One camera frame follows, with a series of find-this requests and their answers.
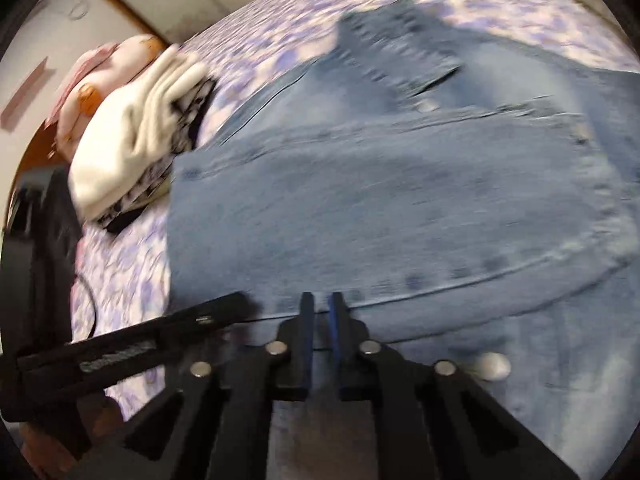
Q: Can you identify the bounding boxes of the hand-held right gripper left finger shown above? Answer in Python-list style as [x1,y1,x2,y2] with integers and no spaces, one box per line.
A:
[65,291,316,480]

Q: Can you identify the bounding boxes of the pink wall shelf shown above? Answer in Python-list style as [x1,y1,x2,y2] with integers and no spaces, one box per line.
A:
[0,57,56,131]

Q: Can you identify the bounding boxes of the white folded garment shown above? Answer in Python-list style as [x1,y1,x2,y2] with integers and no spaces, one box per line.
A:
[67,42,208,221]

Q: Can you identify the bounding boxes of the rolled bear print quilt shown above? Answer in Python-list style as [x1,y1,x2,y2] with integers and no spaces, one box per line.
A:
[50,34,168,161]

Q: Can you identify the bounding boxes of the pink frilled pillow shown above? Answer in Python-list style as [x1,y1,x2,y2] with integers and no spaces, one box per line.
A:
[52,42,123,111]

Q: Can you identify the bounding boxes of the wooden headboard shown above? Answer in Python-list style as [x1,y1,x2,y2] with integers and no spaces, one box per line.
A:
[10,125,71,221]

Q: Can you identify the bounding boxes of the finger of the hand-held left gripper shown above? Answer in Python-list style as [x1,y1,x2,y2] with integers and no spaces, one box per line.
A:
[5,291,256,423]

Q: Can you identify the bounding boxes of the black and white patterned garment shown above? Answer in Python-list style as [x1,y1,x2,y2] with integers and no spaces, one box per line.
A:
[95,75,218,233]

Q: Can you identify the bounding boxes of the purple cat printed blanket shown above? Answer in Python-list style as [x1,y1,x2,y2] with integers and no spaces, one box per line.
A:
[70,0,640,421]

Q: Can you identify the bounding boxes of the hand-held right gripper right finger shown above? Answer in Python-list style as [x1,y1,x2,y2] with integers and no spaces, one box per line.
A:
[327,291,581,480]

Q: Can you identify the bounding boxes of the black cable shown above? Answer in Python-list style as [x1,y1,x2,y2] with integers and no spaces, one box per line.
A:
[72,272,101,341]

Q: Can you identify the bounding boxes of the blue denim jeans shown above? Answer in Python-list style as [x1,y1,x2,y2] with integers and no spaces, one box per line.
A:
[165,0,640,480]

